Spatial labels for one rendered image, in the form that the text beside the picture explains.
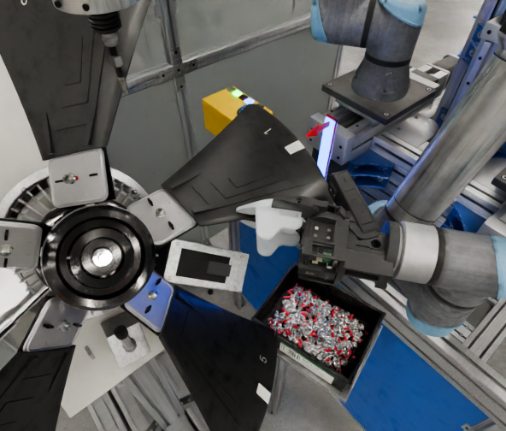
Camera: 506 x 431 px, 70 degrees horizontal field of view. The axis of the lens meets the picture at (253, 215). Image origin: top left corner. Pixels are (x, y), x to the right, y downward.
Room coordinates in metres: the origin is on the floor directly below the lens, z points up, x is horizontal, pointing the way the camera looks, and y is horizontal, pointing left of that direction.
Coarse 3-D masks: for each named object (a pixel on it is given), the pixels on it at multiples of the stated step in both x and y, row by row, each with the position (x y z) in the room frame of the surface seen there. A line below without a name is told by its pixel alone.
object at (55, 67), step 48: (0, 0) 0.49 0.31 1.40; (48, 0) 0.48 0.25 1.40; (144, 0) 0.48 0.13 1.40; (0, 48) 0.46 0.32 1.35; (48, 48) 0.44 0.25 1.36; (96, 48) 0.43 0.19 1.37; (48, 96) 0.40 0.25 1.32; (96, 96) 0.39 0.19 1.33; (48, 144) 0.36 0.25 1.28; (96, 144) 0.35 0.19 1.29
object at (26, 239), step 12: (0, 228) 0.25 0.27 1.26; (12, 228) 0.25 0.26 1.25; (24, 228) 0.25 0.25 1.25; (36, 228) 0.25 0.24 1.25; (0, 240) 0.25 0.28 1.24; (12, 240) 0.25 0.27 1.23; (24, 240) 0.25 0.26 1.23; (36, 240) 0.25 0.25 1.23; (12, 252) 0.25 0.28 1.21; (24, 252) 0.25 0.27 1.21; (36, 252) 0.25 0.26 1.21; (0, 264) 0.24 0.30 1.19; (12, 264) 0.25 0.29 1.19; (24, 264) 0.25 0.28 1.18; (36, 264) 0.25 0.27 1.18
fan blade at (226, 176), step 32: (224, 128) 0.50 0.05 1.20; (256, 128) 0.50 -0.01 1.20; (192, 160) 0.44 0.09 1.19; (224, 160) 0.43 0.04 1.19; (256, 160) 0.44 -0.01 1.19; (288, 160) 0.45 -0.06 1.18; (192, 192) 0.37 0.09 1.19; (224, 192) 0.37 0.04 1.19; (256, 192) 0.38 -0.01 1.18; (288, 192) 0.39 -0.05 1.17; (320, 192) 0.40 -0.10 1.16
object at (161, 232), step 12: (156, 192) 0.37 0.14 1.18; (168, 192) 0.37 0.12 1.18; (132, 204) 0.35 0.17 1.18; (144, 204) 0.35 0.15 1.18; (156, 204) 0.35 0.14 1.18; (168, 204) 0.35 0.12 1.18; (144, 216) 0.33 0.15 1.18; (168, 216) 0.33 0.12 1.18; (180, 216) 0.33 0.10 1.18; (156, 228) 0.31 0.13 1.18; (168, 228) 0.31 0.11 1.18; (180, 228) 0.31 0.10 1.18; (156, 240) 0.28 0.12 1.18; (168, 240) 0.29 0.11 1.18
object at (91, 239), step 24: (48, 216) 0.31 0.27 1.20; (72, 216) 0.25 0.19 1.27; (96, 216) 0.26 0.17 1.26; (120, 216) 0.27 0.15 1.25; (48, 240) 0.23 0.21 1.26; (72, 240) 0.24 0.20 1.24; (96, 240) 0.25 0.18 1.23; (120, 240) 0.25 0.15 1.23; (144, 240) 0.26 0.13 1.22; (48, 264) 0.21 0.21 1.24; (72, 264) 0.22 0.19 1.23; (120, 264) 0.23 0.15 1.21; (144, 264) 0.24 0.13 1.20; (72, 288) 0.20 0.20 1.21; (96, 288) 0.21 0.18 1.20; (120, 288) 0.21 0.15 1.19
